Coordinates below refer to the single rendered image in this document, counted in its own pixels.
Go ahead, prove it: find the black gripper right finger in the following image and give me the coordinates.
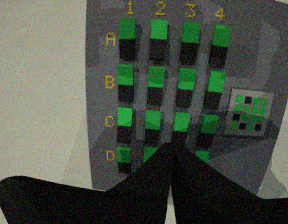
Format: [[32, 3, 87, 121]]
[[171, 143, 288, 224]]

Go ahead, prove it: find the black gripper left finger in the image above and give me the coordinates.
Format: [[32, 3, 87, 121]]
[[0, 143, 175, 224]]

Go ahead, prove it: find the grey switch panel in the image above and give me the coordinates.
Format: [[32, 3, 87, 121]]
[[84, 0, 288, 194]]

